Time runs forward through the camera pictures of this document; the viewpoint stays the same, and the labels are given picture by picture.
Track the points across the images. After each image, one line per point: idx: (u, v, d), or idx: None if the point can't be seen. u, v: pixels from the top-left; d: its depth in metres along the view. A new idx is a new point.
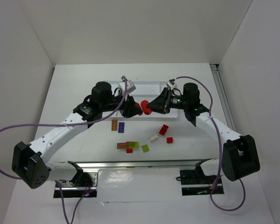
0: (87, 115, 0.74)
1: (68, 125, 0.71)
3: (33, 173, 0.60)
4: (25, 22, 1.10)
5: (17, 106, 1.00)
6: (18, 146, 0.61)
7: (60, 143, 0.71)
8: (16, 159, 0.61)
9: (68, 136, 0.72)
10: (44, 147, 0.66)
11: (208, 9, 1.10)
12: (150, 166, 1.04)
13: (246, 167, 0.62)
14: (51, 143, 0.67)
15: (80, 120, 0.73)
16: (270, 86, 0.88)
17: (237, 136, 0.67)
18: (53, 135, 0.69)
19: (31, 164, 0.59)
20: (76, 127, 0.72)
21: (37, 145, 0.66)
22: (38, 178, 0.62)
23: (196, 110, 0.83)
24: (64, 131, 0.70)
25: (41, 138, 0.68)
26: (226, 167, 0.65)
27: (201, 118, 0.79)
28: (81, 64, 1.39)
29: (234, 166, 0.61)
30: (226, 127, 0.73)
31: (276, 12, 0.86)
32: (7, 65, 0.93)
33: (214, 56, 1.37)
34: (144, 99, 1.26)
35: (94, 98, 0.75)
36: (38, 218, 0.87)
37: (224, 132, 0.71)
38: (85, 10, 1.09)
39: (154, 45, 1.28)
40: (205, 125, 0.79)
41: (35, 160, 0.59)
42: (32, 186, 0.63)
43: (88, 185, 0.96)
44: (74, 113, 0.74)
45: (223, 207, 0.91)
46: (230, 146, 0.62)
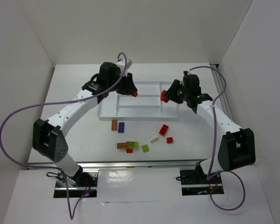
0: (96, 90, 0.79)
1: (80, 101, 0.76)
3: (54, 145, 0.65)
4: (25, 21, 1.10)
5: (17, 106, 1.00)
6: (38, 123, 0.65)
7: (75, 118, 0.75)
8: (37, 134, 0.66)
9: (80, 111, 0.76)
10: (62, 121, 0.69)
11: (208, 8, 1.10)
12: (150, 166, 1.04)
13: (241, 158, 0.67)
14: (67, 118, 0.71)
15: (89, 94, 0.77)
16: (270, 86, 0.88)
17: (237, 129, 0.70)
18: (68, 110, 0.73)
19: (51, 137, 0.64)
20: (88, 101, 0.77)
21: (54, 120, 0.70)
22: (58, 151, 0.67)
23: (199, 97, 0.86)
24: (76, 107, 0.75)
25: (58, 114, 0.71)
26: (222, 157, 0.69)
27: (203, 106, 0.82)
28: (81, 64, 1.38)
29: (230, 158, 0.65)
30: (227, 118, 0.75)
31: (276, 12, 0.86)
32: (7, 65, 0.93)
33: (214, 56, 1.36)
34: (144, 98, 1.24)
35: (103, 75, 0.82)
36: (38, 218, 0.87)
37: (225, 123, 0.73)
38: (85, 10, 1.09)
39: (154, 45, 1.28)
40: (206, 115, 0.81)
41: (55, 133, 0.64)
42: (56, 159, 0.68)
43: (88, 185, 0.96)
44: (83, 89, 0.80)
45: (223, 206, 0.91)
46: (229, 137, 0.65)
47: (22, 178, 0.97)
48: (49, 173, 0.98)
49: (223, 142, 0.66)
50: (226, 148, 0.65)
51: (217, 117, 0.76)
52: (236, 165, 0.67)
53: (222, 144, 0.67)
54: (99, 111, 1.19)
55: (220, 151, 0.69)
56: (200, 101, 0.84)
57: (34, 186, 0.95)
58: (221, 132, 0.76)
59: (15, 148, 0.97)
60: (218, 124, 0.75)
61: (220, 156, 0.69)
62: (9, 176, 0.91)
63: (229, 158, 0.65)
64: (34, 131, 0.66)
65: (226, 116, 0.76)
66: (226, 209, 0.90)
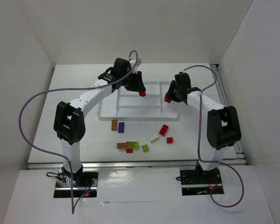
0: (111, 80, 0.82)
1: (98, 88, 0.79)
3: (76, 125, 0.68)
4: (25, 21, 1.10)
5: (17, 106, 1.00)
6: (60, 104, 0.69)
7: (92, 104, 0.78)
8: (59, 115, 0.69)
9: (97, 98, 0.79)
10: (82, 104, 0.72)
11: (208, 8, 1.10)
12: (150, 166, 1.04)
13: (228, 134, 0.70)
14: (87, 101, 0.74)
15: (105, 83, 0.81)
16: (270, 85, 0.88)
17: (220, 108, 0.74)
18: (87, 95, 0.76)
19: (73, 118, 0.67)
20: (104, 89, 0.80)
21: (74, 103, 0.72)
22: (78, 132, 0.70)
23: (188, 89, 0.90)
24: (94, 93, 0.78)
25: (78, 98, 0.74)
26: (211, 136, 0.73)
27: (191, 94, 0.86)
28: (81, 64, 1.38)
29: (216, 133, 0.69)
30: (212, 101, 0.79)
31: (276, 12, 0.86)
32: (6, 66, 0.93)
33: (214, 56, 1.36)
34: (143, 98, 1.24)
35: (117, 67, 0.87)
36: (38, 218, 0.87)
37: (210, 104, 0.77)
38: (86, 10, 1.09)
39: (154, 45, 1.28)
40: (194, 102, 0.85)
41: (77, 113, 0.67)
42: (74, 140, 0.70)
43: (88, 185, 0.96)
44: (99, 79, 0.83)
45: (220, 202, 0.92)
46: (213, 113, 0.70)
47: (22, 178, 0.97)
48: (49, 174, 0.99)
49: (209, 119, 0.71)
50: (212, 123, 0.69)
51: (203, 100, 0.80)
52: (224, 140, 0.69)
53: (209, 122, 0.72)
54: (100, 111, 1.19)
55: (209, 130, 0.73)
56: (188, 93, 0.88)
57: (34, 186, 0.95)
58: None
59: (15, 148, 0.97)
60: (203, 106, 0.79)
61: (210, 135, 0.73)
62: (9, 176, 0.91)
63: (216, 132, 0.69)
64: (56, 113, 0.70)
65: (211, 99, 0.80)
66: (225, 206, 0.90)
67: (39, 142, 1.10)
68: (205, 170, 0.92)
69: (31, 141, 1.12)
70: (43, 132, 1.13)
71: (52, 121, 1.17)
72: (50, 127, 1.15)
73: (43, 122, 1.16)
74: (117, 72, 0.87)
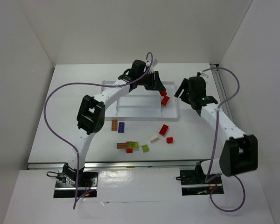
0: (129, 80, 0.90)
1: (118, 86, 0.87)
3: (99, 117, 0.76)
4: (25, 21, 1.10)
5: (17, 106, 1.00)
6: (85, 98, 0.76)
7: (112, 100, 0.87)
8: (83, 106, 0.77)
9: (116, 95, 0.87)
10: (104, 99, 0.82)
11: (208, 8, 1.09)
12: (150, 166, 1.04)
13: (243, 165, 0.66)
14: (108, 97, 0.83)
15: (124, 82, 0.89)
16: (270, 85, 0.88)
17: (240, 135, 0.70)
18: (109, 92, 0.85)
19: (97, 110, 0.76)
20: (123, 88, 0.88)
21: (98, 97, 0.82)
22: (98, 123, 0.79)
23: (203, 100, 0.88)
24: (115, 90, 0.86)
25: (100, 93, 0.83)
26: (224, 164, 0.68)
27: (207, 109, 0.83)
28: (81, 64, 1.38)
29: (232, 164, 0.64)
30: (230, 122, 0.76)
31: (276, 12, 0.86)
32: (6, 66, 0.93)
33: (214, 56, 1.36)
34: (144, 98, 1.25)
35: (135, 70, 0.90)
36: (38, 218, 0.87)
37: (228, 127, 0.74)
38: (85, 10, 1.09)
39: (154, 45, 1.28)
40: (210, 117, 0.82)
41: (100, 106, 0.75)
42: (94, 129, 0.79)
43: (88, 185, 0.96)
44: (119, 79, 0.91)
45: (224, 207, 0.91)
46: (232, 143, 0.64)
47: (21, 178, 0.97)
48: (49, 173, 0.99)
49: (226, 148, 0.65)
50: (229, 153, 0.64)
51: (219, 119, 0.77)
52: (237, 171, 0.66)
53: (225, 151, 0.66)
54: None
55: (223, 157, 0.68)
56: (205, 104, 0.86)
57: (34, 186, 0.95)
58: (223, 136, 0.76)
59: (15, 148, 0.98)
60: (220, 128, 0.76)
61: (223, 162, 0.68)
62: (9, 176, 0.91)
63: (232, 164, 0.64)
64: (81, 104, 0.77)
65: (229, 120, 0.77)
66: (227, 211, 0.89)
67: (39, 142, 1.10)
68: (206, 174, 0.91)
69: (31, 141, 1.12)
70: (43, 133, 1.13)
71: (52, 121, 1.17)
72: (50, 127, 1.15)
73: (43, 122, 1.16)
74: (134, 73, 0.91)
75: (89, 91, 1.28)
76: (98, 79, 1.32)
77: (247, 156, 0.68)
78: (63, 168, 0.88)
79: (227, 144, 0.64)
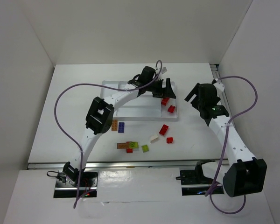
0: (138, 85, 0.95)
1: (128, 90, 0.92)
3: (107, 118, 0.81)
4: (25, 22, 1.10)
5: (17, 106, 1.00)
6: (96, 100, 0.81)
7: (121, 103, 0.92)
8: (93, 107, 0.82)
9: (125, 99, 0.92)
10: (113, 101, 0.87)
11: (208, 8, 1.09)
12: (150, 166, 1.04)
13: (247, 187, 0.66)
14: (118, 101, 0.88)
15: (133, 87, 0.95)
16: (270, 85, 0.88)
17: (248, 158, 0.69)
18: (118, 95, 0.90)
19: (106, 112, 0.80)
20: (132, 93, 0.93)
21: (108, 100, 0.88)
22: (106, 125, 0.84)
23: (214, 110, 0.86)
24: (124, 93, 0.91)
25: (110, 96, 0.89)
26: (228, 182, 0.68)
27: (217, 123, 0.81)
28: (81, 64, 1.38)
29: (236, 186, 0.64)
30: (241, 143, 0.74)
31: (276, 12, 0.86)
32: (6, 66, 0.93)
33: (214, 56, 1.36)
34: (144, 98, 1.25)
35: (144, 75, 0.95)
36: (38, 218, 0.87)
37: (238, 148, 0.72)
38: (85, 10, 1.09)
39: (154, 45, 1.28)
40: (219, 131, 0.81)
41: (109, 108, 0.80)
42: (101, 130, 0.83)
43: (88, 185, 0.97)
44: (129, 83, 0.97)
45: (227, 211, 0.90)
46: (240, 166, 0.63)
47: (21, 178, 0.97)
48: (49, 173, 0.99)
49: (233, 170, 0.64)
50: (235, 177, 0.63)
51: (229, 137, 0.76)
52: (240, 192, 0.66)
53: (231, 172, 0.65)
54: None
55: (228, 177, 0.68)
56: (215, 115, 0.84)
57: (34, 186, 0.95)
58: (230, 154, 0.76)
59: (16, 148, 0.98)
60: (229, 146, 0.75)
61: (227, 180, 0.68)
62: (9, 176, 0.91)
63: (235, 186, 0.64)
64: (91, 105, 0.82)
65: (240, 139, 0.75)
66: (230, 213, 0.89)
67: (39, 142, 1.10)
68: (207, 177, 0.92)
69: (31, 141, 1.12)
70: (43, 133, 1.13)
71: (52, 121, 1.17)
72: (50, 127, 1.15)
73: (43, 122, 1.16)
74: (143, 80, 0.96)
75: (89, 91, 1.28)
76: (98, 79, 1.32)
77: (253, 178, 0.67)
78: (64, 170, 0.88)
79: (234, 169, 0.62)
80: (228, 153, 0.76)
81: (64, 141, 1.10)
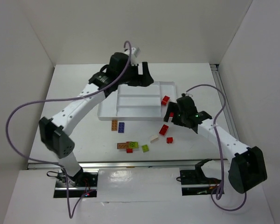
0: (103, 83, 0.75)
1: (86, 97, 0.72)
3: (59, 144, 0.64)
4: (25, 21, 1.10)
5: (17, 106, 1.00)
6: (43, 122, 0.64)
7: (80, 115, 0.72)
8: (43, 131, 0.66)
9: (86, 108, 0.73)
10: (65, 121, 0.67)
11: (208, 8, 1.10)
12: (150, 166, 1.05)
13: (254, 179, 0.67)
14: (71, 116, 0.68)
15: (95, 89, 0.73)
16: (270, 85, 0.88)
17: (244, 150, 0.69)
18: (73, 108, 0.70)
19: (55, 137, 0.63)
20: (93, 98, 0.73)
21: (58, 119, 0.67)
22: (64, 150, 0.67)
23: (197, 116, 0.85)
24: (81, 103, 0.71)
25: (61, 112, 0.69)
26: (234, 179, 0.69)
27: (204, 126, 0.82)
28: (81, 64, 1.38)
29: (243, 180, 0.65)
30: (232, 137, 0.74)
31: (276, 12, 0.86)
32: (6, 65, 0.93)
33: (214, 56, 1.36)
34: (143, 98, 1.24)
35: (113, 66, 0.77)
36: (38, 218, 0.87)
37: (231, 143, 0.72)
38: (85, 10, 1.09)
39: (154, 45, 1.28)
40: (208, 134, 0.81)
41: (58, 133, 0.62)
42: (61, 155, 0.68)
43: (88, 185, 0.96)
44: (89, 83, 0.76)
45: (227, 207, 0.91)
46: (239, 160, 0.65)
47: (22, 177, 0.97)
48: (49, 173, 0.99)
49: (234, 166, 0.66)
50: (239, 171, 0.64)
51: (219, 136, 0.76)
52: (250, 185, 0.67)
53: (233, 168, 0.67)
54: (99, 111, 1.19)
55: (232, 174, 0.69)
56: (200, 121, 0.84)
57: (34, 186, 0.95)
58: (226, 153, 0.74)
59: (16, 148, 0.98)
60: (222, 144, 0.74)
61: (233, 178, 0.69)
62: (9, 176, 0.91)
63: (243, 180, 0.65)
64: (40, 129, 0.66)
65: (230, 135, 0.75)
66: (231, 211, 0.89)
67: (39, 142, 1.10)
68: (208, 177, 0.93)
69: (31, 141, 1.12)
70: None
71: None
72: None
73: None
74: (113, 71, 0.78)
75: None
76: None
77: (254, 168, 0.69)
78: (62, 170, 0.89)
79: (235, 164, 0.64)
80: (225, 152, 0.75)
81: None
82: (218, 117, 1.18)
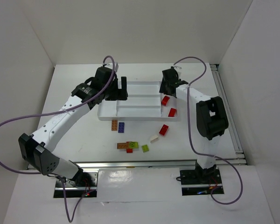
0: (87, 94, 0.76)
1: (68, 110, 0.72)
3: (41, 162, 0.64)
4: (24, 22, 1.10)
5: (17, 106, 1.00)
6: (23, 137, 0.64)
7: (63, 129, 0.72)
8: (23, 149, 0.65)
9: (69, 121, 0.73)
10: (47, 136, 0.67)
11: (209, 8, 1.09)
12: (150, 166, 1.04)
13: (217, 124, 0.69)
14: (53, 132, 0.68)
15: (78, 102, 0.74)
16: (270, 86, 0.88)
17: (208, 99, 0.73)
18: (54, 123, 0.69)
19: (37, 155, 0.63)
20: (76, 110, 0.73)
21: (39, 135, 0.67)
22: (46, 166, 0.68)
23: (176, 83, 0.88)
24: (64, 117, 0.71)
25: (43, 128, 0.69)
26: (201, 128, 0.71)
27: (178, 88, 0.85)
28: (81, 64, 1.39)
29: (205, 122, 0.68)
30: (200, 93, 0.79)
31: (276, 13, 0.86)
32: (7, 66, 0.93)
33: (214, 56, 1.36)
34: (143, 98, 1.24)
35: (99, 79, 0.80)
36: (38, 218, 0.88)
37: (198, 96, 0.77)
38: (85, 10, 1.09)
39: (154, 45, 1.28)
40: (182, 94, 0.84)
41: (40, 150, 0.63)
42: (44, 172, 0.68)
43: (88, 185, 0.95)
44: (73, 95, 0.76)
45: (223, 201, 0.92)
46: (202, 105, 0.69)
47: (21, 178, 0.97)
48: None
49: (198, 111, 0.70)
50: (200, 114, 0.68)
51: (190, 92, 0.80)
52: (213, 130, 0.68)
53: (198, 115, 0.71)
54: (100, 111, 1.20)
55: (199, 121, 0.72)
56: (177, 85, 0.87)
57: (34, 186, 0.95)
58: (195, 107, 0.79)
59: (15, 148, 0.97)
60: (192, 98, 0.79)
61: (200, 124, 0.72)
62: (9, 176, 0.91)
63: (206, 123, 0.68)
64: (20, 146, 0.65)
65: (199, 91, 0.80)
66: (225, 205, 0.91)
67: None
68: (204, 170, 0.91)
69: None
70: None
71: None
72: None
73: (42, 122, 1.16)
74: (98, 84, 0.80)
75: None
76: None
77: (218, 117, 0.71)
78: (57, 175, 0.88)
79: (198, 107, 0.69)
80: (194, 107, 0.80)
81: (64, 141, 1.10)
82: None
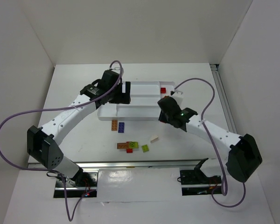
0: (94, 94, 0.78)
1: (77, 107, 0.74)
3: (48, 155, 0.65)
4: (24, 21, 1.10)
5: (17, 106, 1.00)
6: (31, 130, 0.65)
7: (71, 125, 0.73)
8: (30, 142, 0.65)
9: (77, 118, 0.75)
10: (56, 129, 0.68)
11: (209, 8, 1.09)
12: (150, 166, 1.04)
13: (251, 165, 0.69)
14: (62, 126, 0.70)
15: (87, 100, 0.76)
16: (270, 86, 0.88)
17: (237, 140, 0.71)
18: (63, 118, 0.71)
19: (45, 146, 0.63)
20: (84, 108, 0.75)
21: (48, 128, 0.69)
22: (52, 160, 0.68)
23: (183, 115, 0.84)
24: (73, 113, 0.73)
25: (52, 122, 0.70)
26: (234, 171, 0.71)
27: (192, 124, 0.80)
28: (81, 64, 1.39)
29: (243, 170, 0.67)
30: (222, 130, 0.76)
31: (276, 12, 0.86)
32: (7, 66, 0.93)
33: (214, 56, 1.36)
34: (143, 98, 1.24)
35: (105, 80, 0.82)
36: (38, 218, 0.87)
37: (223, 136, 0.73)
38: (85, 10, 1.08)
39: (154, 45, 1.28)
40: (198, 131, 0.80)
41: (48, 142, 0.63)
42: (49, 167, 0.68)
43: (88, 185, 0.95)
44: (81, 94, 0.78)
45: (225, 204, 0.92)
46: (236, 153, 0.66)
47: (21, 178, 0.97)
48: (49, 173, 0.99)
49: (232, 159, 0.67)
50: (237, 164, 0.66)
51: (209, 130, 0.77)
52: (249, 173, 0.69)
53: (231, 162, 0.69)
54: (100, 111, 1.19)
55: (231, 166, 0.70)
56: (187, 119, 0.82)
57: (34, 186, 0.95)
58: (219, 145, 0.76)
59: (15, 148, 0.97)
60: (215, 138, 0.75)
61: (232, 169, 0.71)
62: (9, 176, 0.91)
63: (242, 171, 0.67)
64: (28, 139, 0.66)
65: (220, 128, 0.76)
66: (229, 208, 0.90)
67: None
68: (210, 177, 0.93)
69: None
70: None
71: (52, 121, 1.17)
72: None
73: (42, 122, 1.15)
74: (104, 85, 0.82)
75: None
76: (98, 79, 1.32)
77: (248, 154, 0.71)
78: (57, 174, 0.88)
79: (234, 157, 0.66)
80: (218, 145, 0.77)
81: (64, 140, 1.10)
82: (217, 117, 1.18)
